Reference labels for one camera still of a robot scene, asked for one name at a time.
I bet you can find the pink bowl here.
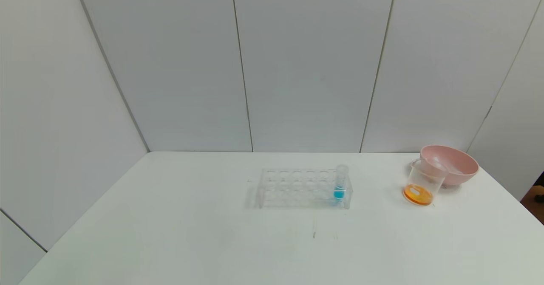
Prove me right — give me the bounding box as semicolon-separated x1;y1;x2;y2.
420;145;480;187

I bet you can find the clear acrylic test tube rack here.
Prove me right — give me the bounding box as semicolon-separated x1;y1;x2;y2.
256;167;353;209

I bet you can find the test tube with blue pigment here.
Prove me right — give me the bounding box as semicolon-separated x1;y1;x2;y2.
334;164;350;200

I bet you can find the clear glass beaker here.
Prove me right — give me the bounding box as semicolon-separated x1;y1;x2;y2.
403;158;448;206

